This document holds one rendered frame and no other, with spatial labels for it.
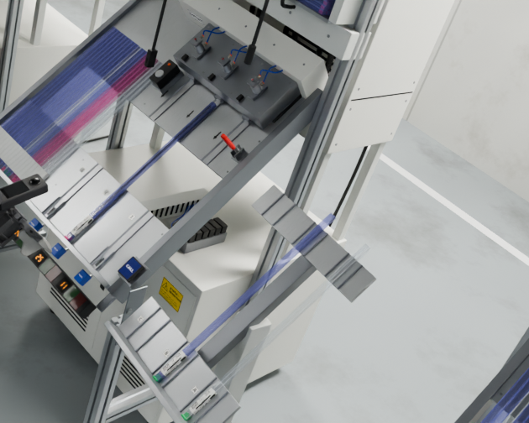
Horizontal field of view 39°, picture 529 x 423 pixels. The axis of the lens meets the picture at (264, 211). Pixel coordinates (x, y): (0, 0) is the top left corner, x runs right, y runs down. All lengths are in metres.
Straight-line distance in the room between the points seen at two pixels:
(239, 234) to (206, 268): 0.23
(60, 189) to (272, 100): 0.59
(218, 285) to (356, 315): 1.29
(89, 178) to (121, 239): 0.22
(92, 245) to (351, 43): 0.79
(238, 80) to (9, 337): 1.25
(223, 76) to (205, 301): 0.61
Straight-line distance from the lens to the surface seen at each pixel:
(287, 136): 1.89
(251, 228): 2.36
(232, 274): 2.14
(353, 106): 2.05
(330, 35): 1.84
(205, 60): 2.00
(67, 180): 2.02
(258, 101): 1.87
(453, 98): 5.28
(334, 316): 3.22
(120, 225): 1.88
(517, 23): 5.07
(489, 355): 3.48
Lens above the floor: 1.86
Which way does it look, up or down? 30 degrees down
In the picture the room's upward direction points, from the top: 20 degrees clockwise
